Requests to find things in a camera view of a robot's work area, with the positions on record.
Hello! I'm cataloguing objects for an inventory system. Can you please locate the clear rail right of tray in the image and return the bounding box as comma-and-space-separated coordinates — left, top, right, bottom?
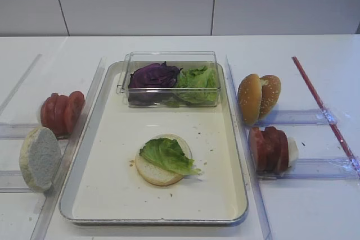
224, 55, 273, 239

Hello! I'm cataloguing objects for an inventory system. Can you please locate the red plastic rail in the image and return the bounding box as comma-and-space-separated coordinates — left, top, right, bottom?
292, 56, 359, 175

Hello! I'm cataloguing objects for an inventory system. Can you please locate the white patty pusher block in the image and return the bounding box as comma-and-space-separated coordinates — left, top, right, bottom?
281, 137, 299, 172

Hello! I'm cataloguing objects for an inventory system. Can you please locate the middle meat patty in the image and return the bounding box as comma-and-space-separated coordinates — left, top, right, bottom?
262, 126, 280, 171

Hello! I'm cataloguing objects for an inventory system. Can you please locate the front meat patty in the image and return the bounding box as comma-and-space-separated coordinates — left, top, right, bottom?
249, 127, 267, 171

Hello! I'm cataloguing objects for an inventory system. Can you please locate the green lettuce in container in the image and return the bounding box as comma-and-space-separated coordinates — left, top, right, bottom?
164, 66, 218, 107

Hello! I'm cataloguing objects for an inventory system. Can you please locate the left sesame bun half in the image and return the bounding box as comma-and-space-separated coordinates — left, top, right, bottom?
237, 74, 262, 126

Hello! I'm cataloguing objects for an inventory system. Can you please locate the purple cabbage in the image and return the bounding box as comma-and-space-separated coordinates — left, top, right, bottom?
128, 62, 180, 105

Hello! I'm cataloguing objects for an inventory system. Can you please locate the clear plastic container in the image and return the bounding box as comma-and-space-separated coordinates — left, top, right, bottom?
116, 51, 221, 107

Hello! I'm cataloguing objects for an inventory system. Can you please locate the clear far left rail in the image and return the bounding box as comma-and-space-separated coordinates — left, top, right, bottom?
0, 54, 43, 114

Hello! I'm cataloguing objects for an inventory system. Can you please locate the metal baking tray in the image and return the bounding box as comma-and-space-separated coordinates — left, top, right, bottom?
59, 62, 248, 225

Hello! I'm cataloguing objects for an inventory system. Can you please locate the right sesame bun half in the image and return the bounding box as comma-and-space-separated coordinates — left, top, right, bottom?
259, 75, 281, 119

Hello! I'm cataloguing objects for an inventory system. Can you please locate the bottom bun on tray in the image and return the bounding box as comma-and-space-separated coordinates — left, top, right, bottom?
134, 134, 192, 187

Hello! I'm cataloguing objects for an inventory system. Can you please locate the pale bread slice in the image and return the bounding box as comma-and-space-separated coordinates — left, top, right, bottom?
19, 126, 61, 192

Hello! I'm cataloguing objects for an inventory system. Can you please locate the clear rail of tray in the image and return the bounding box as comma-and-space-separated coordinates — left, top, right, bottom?
30, 57, 107, 240
224, 55, 273, 239

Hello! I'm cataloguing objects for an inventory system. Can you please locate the clear tomato track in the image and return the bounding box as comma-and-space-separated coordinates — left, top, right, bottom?
1, 123, 43, 140

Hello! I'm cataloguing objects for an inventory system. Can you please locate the clear patty track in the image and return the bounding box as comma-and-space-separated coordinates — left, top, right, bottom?
257, 157, 359, 180

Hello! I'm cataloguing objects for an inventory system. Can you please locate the back meat patty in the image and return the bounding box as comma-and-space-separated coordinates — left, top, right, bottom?
275, 130, 289, 174

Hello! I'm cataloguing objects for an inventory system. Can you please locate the sesame bun half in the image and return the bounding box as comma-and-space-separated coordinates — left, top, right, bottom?
259, 75, 281, 119
237, 74, 262, 126

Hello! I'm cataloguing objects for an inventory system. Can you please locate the lettuce leaf on bun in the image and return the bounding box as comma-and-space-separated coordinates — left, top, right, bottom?
139, 138, 201, 176

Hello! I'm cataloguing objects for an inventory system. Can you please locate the clear bread track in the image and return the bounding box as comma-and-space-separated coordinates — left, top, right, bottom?
1, 170, 52, 193

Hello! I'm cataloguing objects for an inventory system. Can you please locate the meat patty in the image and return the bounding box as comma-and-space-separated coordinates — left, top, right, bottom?
262, 126, 280, 171
275, 130, 289, 174
249, 127, 267, 171

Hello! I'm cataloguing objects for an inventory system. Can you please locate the clear bun track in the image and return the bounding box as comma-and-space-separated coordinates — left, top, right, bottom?
255, 109, 338, 126

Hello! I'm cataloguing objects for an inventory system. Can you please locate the clear rail left of tray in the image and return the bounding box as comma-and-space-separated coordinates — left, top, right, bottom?
30, 57, 107, 240

